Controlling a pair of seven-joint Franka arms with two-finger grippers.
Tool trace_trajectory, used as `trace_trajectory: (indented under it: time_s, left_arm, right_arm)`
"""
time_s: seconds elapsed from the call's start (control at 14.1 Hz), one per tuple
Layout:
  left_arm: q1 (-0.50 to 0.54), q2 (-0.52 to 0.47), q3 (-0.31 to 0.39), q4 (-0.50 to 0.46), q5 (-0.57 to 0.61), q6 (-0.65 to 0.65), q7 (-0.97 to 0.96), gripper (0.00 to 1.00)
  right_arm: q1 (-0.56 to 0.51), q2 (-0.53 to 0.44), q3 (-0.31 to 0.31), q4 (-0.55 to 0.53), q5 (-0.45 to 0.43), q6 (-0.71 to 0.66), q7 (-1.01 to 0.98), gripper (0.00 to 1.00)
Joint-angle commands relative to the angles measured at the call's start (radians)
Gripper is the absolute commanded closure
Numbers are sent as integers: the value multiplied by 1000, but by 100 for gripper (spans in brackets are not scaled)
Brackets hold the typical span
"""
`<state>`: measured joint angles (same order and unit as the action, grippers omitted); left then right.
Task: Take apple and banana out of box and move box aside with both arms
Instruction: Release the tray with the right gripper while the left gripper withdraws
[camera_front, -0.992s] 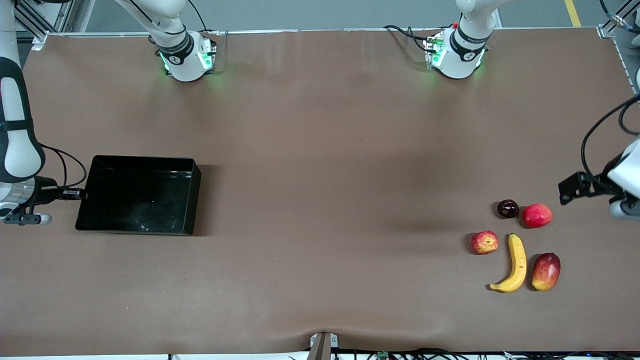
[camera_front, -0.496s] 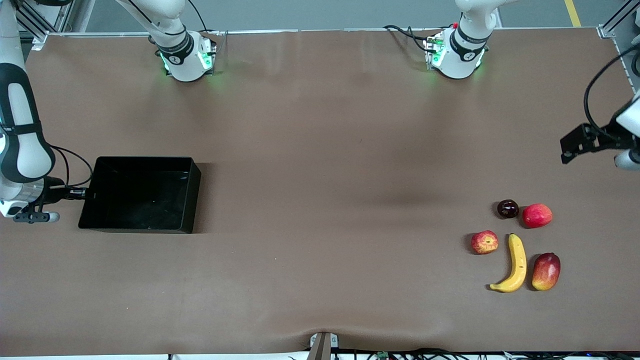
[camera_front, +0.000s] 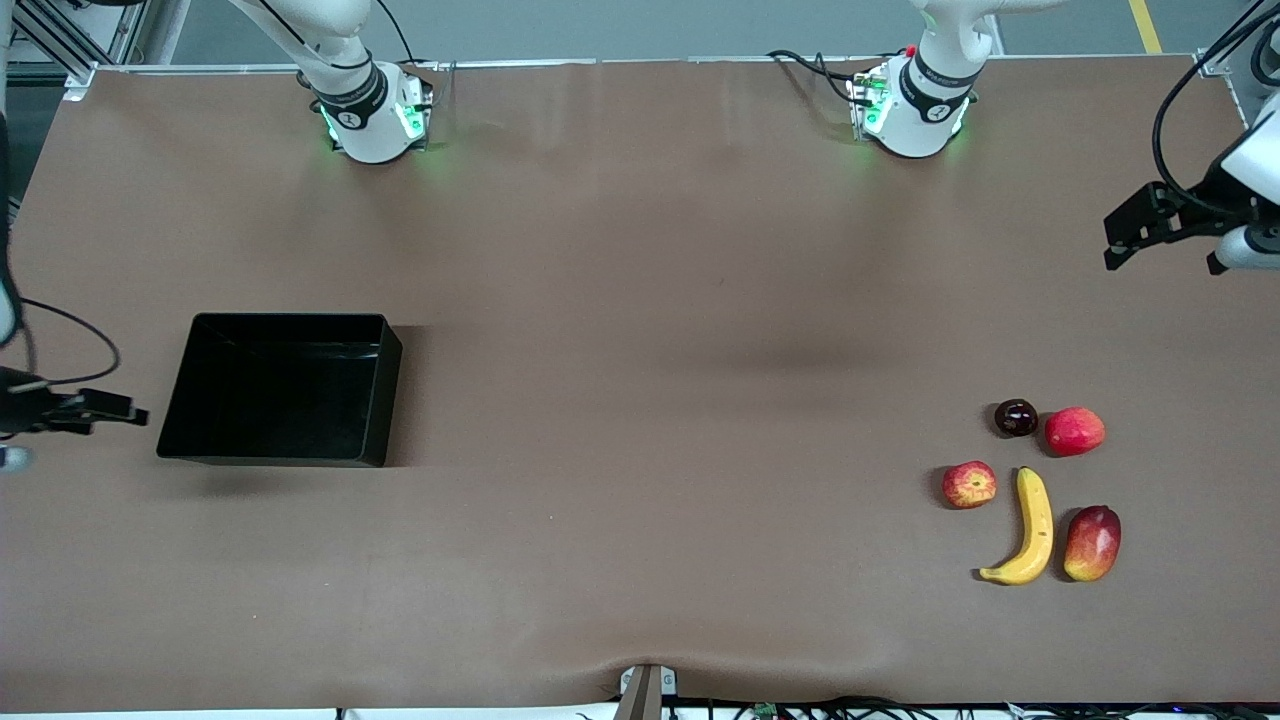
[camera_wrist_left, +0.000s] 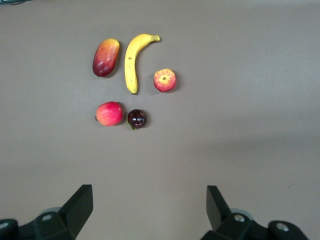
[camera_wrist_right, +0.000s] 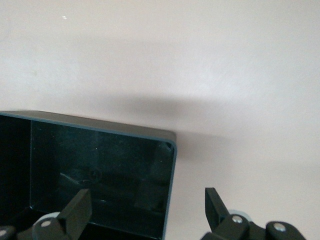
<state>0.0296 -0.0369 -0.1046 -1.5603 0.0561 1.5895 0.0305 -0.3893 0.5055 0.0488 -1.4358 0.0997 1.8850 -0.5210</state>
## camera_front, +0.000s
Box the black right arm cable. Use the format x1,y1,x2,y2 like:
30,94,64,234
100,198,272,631
18,298,122,389

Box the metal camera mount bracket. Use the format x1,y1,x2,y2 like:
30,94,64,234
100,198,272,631
612,663,679,720

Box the aluminium frame profile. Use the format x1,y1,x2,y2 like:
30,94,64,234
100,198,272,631
1195,0,1280,79
0,0,151,101

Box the red peach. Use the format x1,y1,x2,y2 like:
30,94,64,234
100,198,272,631
1044,406,1106,458

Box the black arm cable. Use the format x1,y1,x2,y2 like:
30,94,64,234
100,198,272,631
1152,0,1280,216
18,298,122,389

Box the black base cable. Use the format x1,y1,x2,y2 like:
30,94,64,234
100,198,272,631
375,0,423,67
767,48,863,106

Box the red yellow mango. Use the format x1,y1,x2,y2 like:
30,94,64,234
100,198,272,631
1062,504,1122,583

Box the brown table mat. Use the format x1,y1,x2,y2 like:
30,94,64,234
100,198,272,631
0,55,1280,713

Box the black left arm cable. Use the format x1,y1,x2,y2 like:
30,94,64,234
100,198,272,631
1152,0,1280,216

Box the red yellow apple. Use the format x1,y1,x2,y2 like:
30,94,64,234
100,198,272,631
942,460,998,510

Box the yellow banana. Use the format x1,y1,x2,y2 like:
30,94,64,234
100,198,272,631
978,466,1055,587

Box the black rectangular plastic tray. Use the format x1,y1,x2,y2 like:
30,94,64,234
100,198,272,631
156,312,404,469

